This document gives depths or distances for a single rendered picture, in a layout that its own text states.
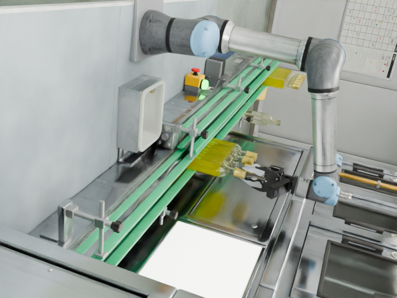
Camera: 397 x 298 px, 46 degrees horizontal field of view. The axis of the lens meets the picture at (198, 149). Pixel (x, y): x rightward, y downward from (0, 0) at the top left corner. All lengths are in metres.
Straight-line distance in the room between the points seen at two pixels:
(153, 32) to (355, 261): 1.06
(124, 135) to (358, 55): 6.26
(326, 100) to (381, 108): 6.34
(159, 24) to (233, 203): 0.74
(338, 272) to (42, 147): 1.05
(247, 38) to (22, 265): 1.04
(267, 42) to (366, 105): 6.25
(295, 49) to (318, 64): 0.15
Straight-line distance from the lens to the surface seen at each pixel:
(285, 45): 1.61
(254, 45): 1.62
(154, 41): 1.56
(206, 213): 1.75
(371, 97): 7.77
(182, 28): 1.54
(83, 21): 1.31
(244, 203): 1.85
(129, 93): 1.53
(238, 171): 1.77
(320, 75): 1.47
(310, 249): 1.76
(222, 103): 2.07
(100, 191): 1.48
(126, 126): 1.58
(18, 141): 1.18
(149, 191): 1.53
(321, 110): 1.50
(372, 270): 1.77
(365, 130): 7.95
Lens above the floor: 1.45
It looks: 16 degrees down
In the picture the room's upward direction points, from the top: 105 degrees clockwise
